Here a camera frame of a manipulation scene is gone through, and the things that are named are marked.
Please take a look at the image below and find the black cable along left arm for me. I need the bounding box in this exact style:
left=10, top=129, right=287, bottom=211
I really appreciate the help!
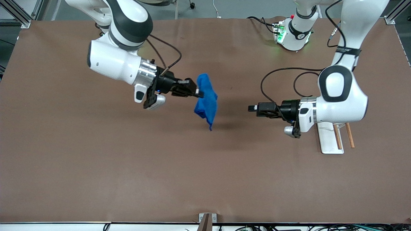
left=325, top=0, right=347, bottom=48

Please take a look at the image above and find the aluminium frame post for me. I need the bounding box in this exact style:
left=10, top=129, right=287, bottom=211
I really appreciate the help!
left=384, top=0, right=406, bottom=25
left=0, top=0, right=44, bottom=29

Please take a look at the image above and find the brown table cover sheet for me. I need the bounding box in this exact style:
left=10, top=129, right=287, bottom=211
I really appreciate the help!
left=0, top=17, right=411, bottom=224

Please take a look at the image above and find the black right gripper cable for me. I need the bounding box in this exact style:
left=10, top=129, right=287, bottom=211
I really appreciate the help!
left=147, top=34, right=182, bottom=76
left=146, top=39, right=167, bottom=69

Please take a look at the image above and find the black left arm base cable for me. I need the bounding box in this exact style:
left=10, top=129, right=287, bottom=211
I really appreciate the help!
left=247, top=16, right=277, bottom=34

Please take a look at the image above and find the blue towel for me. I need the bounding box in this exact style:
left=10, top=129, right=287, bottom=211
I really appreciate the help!
left=194, top=73, right=218, bottom=131

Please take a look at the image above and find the brown upright bar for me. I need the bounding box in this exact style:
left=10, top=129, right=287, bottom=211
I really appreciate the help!
left=197, top=213, right=213, bottom=231

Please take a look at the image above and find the white floor cable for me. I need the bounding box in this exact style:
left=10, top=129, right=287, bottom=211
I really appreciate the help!
left=212, top=0, right=222, bottom=19

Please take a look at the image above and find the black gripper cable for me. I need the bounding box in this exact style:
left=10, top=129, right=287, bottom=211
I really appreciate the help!
left=146, top=39, right=167, bottom=69
left=293, top=71, right=320, bottom=98
left=261, top=67, right=325, bottom=104
left=147, top=34, right=182, bottom=76

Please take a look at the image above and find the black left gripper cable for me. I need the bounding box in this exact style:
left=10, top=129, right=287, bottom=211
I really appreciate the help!
left=261, top=67, right=325, bottom=104
left=293, top=71, right=320, bottom=98

